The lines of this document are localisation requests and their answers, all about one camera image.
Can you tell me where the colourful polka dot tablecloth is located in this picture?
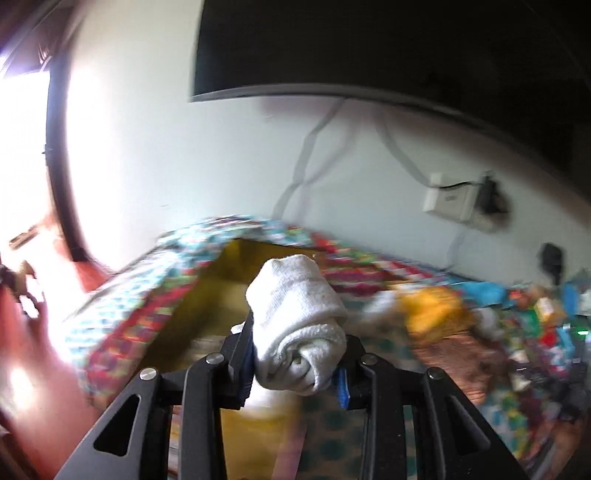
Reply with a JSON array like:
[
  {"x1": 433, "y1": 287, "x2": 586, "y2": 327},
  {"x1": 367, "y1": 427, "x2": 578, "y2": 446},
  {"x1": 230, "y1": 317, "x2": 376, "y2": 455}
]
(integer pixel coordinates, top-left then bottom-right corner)
[{"x1": 59, "y1": 216, "x2": 590, "y2": 479}]

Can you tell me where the dark door frame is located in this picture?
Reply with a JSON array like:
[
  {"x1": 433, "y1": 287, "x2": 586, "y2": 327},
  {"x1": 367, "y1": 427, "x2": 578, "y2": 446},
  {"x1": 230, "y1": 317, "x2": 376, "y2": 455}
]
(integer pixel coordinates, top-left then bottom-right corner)
[{"x1": 44, "y1": 53, "x2": 90, "y2": 262}]

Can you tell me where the black wall television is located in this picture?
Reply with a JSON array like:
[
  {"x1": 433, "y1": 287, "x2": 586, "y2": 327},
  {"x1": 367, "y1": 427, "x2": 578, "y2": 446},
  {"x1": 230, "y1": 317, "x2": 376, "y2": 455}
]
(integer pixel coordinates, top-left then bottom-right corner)
[{"x1": 192, "y1": 1, "x2": 590, "y2": 195}]

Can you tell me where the small dog in sweater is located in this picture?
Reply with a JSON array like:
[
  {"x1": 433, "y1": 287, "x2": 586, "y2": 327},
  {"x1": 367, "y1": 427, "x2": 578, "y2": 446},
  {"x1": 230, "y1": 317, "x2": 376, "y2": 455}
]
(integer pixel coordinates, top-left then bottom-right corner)
[{"x1": 1, "y1": 261, "x2": 39, "y2": 319}]

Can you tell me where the white wall socket plate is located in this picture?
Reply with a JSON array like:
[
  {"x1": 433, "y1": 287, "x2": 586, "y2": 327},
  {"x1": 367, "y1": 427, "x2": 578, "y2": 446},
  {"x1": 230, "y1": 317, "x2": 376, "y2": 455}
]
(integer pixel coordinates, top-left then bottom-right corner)
[{"x1": 423, "y1": 173, "x2": 478, "y2": 224}]

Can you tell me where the brown labelled snack packet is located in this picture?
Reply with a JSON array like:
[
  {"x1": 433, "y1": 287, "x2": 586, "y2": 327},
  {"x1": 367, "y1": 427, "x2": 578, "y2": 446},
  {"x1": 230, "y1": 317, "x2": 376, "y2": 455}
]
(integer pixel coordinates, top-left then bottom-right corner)
[{"x1": 412, "y1": 332, "x2": 512, "y2": 406}]

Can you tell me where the white sock pair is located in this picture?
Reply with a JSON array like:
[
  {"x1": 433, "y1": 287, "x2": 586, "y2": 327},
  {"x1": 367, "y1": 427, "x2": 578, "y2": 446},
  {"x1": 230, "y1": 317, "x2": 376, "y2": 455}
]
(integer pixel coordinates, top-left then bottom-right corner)
[{"x1": 245, "y1": 254, "x2": 348, "y2": 396}]

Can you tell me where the blue cloth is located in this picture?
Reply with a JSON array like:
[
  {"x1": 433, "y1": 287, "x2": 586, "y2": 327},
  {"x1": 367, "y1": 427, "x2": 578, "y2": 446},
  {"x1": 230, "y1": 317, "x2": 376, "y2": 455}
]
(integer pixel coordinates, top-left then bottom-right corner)
[{"x1": 453, "y1": 281, "x2": 507, "y2": 307}]

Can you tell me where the black power adapter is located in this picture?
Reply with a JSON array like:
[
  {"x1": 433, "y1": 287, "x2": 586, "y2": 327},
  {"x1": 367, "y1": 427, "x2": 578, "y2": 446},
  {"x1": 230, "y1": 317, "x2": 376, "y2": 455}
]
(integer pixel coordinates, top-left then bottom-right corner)
[{"x1": 475, "y1": 173, "x2": 509, "y2": 217}]

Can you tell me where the golden yellow snack packet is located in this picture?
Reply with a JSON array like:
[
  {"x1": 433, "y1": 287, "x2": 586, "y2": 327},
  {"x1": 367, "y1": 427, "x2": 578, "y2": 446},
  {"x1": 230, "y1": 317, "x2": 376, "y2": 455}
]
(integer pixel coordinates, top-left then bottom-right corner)
[{"x1": 399, "y1": 286, "x2": 475, "y2": 346}]

